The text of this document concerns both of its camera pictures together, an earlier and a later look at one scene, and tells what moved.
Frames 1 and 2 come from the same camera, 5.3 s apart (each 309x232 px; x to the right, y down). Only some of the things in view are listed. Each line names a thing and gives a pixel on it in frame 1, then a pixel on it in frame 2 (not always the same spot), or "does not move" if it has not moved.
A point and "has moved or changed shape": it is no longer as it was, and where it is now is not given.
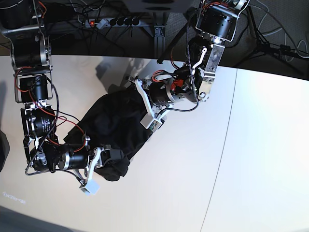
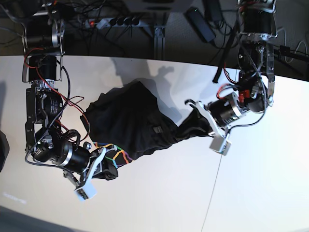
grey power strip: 101,23 does not move
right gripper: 161,87 to 223,110
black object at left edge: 5,148 does not move
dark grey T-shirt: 115,120 has moved or changed shape
